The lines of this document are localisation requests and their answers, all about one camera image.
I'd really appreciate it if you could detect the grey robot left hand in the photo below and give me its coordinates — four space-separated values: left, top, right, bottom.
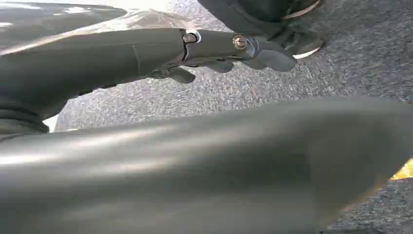
0 27 413 234

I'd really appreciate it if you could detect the black robot foot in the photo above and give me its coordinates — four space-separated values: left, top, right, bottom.
197 0 324 60

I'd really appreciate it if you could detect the ribbed grey left arm sleeve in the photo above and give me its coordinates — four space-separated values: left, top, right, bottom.
0 100 50 135

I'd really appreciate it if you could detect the yellow floor tape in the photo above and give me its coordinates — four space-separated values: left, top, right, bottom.
390 158 413 181

